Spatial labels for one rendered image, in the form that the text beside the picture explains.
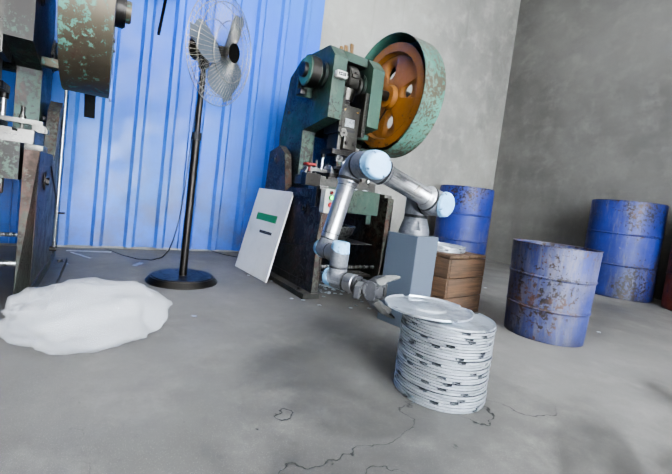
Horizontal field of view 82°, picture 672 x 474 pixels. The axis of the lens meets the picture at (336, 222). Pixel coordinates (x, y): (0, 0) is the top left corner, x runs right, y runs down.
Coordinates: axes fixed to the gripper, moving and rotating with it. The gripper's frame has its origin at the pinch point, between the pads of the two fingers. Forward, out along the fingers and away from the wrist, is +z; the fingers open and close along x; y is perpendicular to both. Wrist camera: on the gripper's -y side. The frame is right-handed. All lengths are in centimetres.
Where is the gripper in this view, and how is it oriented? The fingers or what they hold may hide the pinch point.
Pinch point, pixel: (396, 298)
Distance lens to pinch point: 141.3
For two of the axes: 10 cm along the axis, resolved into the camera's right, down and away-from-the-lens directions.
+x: -1.2, 9.9, 0.6
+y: 6.4, 0.3, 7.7
